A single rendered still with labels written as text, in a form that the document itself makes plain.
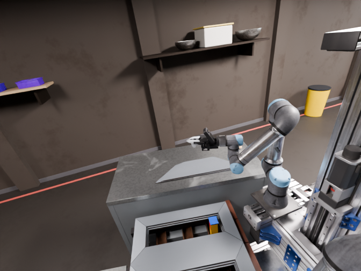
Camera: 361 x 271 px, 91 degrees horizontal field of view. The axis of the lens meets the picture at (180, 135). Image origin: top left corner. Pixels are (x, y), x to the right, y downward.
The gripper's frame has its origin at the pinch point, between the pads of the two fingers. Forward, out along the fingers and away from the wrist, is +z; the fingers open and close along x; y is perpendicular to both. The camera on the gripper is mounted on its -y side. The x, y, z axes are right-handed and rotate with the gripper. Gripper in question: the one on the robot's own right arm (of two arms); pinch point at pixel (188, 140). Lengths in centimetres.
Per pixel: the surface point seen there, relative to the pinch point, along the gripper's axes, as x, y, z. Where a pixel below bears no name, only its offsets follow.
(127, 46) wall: 209, -31, 111
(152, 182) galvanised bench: -3, 40, 34
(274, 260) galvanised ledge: -44, 72, -53
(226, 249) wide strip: -46, 55, -22
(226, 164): 15, 41, -28
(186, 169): 9.8, 39.8, 7.3
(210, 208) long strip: -15, 59, -12
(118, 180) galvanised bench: -2, 40, 66
